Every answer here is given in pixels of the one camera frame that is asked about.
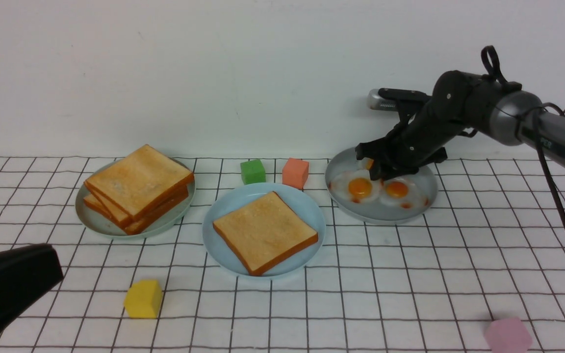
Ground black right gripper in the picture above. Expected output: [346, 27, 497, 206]
[355, 98, 464, 181]

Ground fried egg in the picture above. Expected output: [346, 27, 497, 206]
[379, 177, 430, 210]
[359, 158, 374, 171]
[328, 169, 382, 203]

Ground toast slice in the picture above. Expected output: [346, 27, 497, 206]
[123, 194, 189, 235]
[83, 188, 190, 230]
[84, 145, 194, 221]
[212, 191, 319, 277]

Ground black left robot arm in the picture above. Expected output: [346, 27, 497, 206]
[0, 244, 64, 333]

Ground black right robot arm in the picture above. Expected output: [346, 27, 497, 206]
[355, 70, 565, 179]

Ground grey egg plate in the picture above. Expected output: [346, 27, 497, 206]
[325, 148, 438, 224]

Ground salmon foam cube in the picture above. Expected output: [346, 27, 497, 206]
[281, 158, 309, 190]

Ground green foam cube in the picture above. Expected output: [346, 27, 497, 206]
[240, 159, 266, 185]

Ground white grid tablecloth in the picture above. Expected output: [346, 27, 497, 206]
[0, 156, 565, 353]

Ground light blue centre plate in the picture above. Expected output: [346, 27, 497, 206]
[202, 183, 327, 280]

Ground pink foam block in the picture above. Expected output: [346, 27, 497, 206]
[484, 317, 533, 353]

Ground yellow foam block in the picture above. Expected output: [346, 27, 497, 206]
[123, 279, 163, 319]

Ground green-grey bread plate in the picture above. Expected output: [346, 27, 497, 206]
[76, 161, 195, 239]

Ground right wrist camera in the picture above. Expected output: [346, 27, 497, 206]
[367, 88, 431, 112]

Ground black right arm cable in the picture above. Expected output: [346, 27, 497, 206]
[481, 46, 565, 353]

